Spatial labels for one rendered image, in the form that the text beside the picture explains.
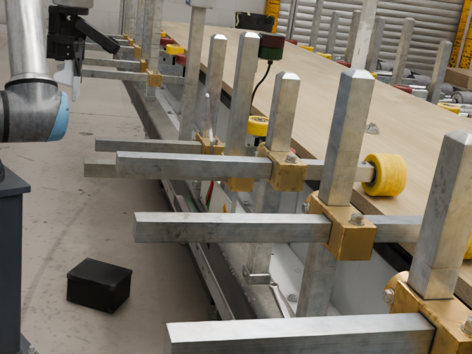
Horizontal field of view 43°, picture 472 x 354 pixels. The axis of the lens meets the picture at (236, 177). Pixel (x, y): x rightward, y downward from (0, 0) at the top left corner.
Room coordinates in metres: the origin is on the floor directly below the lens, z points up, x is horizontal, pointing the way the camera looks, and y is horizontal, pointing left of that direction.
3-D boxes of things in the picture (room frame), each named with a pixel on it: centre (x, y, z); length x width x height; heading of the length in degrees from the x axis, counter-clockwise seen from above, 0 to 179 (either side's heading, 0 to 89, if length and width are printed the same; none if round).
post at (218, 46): (1.53, 0.09, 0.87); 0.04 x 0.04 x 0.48; 18
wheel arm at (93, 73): (2.42, 0.46, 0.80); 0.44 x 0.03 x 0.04; 108
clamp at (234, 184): (1.27, 0.00, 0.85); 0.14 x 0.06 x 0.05; 18
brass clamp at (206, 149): (1.51, 0.08, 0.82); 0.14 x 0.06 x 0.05; 18
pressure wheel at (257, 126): (1.53, -0.04, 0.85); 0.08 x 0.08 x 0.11
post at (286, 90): (1.06, -0.07, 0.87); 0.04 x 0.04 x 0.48; 18
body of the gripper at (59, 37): (1.38, 0.42, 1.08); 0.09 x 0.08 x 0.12; 105
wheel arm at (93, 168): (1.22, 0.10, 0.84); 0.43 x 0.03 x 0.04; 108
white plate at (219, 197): (1.32, 0.04, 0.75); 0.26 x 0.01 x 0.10; 18
